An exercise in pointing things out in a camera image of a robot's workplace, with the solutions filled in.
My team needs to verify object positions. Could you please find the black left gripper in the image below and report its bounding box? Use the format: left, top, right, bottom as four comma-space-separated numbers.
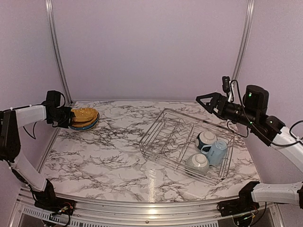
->
49, 106, 75, 128

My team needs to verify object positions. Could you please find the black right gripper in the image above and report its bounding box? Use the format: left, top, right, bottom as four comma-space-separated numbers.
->
196, 92, 258, 128

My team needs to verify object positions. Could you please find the yellow polka dot plate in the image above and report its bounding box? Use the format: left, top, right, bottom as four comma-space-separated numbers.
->
71, 108, 98, 122
71, 115, 99, 128

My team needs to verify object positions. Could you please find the blue polka dot plate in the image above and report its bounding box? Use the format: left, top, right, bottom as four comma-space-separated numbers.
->
69, 118, 99, 131

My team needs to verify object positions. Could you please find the light blue mug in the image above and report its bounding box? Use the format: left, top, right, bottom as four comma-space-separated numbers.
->
201, 140, 228, 166

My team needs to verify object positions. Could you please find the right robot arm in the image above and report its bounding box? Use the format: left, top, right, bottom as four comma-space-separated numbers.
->
196, 85, 303, 213

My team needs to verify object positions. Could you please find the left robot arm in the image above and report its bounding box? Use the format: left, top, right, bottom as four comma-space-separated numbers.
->
0, 90, 75, 210

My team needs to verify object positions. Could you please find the dark teal mug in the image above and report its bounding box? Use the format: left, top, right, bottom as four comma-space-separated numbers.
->
195, 131, 217, 149

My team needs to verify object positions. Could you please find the pale green bowl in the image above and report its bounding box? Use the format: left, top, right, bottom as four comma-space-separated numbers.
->
186, 154, 209, 175

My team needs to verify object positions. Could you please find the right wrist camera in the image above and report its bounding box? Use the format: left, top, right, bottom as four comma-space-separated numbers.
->
222, 76, 235, 103

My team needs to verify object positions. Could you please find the metal wire dish rack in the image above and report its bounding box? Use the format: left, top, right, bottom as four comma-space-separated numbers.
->
139, 108, 235, 185

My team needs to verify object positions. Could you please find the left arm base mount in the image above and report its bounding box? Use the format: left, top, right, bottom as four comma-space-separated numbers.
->
35, 197, 76, 215

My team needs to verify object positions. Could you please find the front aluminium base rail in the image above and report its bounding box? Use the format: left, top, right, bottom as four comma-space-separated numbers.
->
14, 189, 285, 227

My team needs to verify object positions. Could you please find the right aluminium frame post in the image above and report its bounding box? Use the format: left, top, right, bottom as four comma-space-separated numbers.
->
232, 0, 255, 80

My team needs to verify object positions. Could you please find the aluminium frame post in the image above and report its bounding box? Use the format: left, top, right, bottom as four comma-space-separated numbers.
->
45, 0, 72, 105
232, 0, 255, 80

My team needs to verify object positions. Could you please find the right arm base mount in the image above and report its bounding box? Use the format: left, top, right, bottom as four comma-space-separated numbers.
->
216, 198, 260, 217

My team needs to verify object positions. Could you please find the left aluminium frame post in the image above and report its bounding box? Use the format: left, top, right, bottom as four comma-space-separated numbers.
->
45, 0, 72, 105

